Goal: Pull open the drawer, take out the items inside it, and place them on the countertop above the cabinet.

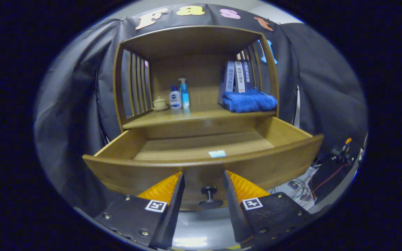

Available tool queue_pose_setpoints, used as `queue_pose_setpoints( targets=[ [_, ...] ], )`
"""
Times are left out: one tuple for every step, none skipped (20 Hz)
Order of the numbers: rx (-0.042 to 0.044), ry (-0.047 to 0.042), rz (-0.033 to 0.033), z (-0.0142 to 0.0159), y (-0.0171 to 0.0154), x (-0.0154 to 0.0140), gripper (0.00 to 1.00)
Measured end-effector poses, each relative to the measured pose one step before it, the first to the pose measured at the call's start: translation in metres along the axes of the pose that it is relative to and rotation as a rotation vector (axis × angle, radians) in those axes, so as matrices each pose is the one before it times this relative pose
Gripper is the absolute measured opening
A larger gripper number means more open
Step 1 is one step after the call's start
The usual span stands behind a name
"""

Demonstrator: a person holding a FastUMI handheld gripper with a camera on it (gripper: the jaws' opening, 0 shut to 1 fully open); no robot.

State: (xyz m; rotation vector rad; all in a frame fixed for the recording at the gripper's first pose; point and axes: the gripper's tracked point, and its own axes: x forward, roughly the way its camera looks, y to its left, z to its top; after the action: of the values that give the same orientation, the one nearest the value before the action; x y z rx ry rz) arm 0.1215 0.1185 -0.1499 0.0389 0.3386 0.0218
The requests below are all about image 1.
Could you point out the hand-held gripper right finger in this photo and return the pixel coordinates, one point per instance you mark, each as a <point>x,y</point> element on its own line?
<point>234,216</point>

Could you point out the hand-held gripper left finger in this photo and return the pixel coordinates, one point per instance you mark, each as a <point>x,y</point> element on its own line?
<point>171,216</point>

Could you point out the black drawer knob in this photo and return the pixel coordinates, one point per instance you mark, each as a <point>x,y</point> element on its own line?
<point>209,197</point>

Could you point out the blue cleanser tube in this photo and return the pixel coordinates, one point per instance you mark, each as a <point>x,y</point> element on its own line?
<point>217,153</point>

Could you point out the wooden drawer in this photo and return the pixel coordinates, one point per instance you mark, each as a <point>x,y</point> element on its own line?
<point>117,172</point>

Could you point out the wooden countertop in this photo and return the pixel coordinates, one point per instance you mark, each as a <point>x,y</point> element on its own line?
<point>194,116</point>

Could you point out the wooden cabinet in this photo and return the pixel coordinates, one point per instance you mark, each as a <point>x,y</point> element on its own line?
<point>194,42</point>

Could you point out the black box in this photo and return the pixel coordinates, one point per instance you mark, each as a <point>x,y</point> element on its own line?
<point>326,177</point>

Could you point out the cream lidded teacup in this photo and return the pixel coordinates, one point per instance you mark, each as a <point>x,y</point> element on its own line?
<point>160,103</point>

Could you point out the blue folded towel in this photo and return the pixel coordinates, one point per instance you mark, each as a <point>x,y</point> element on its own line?
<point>250,101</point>

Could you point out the white bottle with blue cap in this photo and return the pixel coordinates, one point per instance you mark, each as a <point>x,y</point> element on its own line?
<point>175,99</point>

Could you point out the blue pump bottle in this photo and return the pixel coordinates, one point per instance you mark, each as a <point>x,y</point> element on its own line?
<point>184,94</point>

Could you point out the grey book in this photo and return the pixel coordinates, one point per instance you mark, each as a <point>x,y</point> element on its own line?
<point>229,80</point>

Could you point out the white book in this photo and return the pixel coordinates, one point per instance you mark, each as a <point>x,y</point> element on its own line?
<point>239,78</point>

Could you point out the dark blue book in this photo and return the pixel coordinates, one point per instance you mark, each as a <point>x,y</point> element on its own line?
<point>247,75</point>

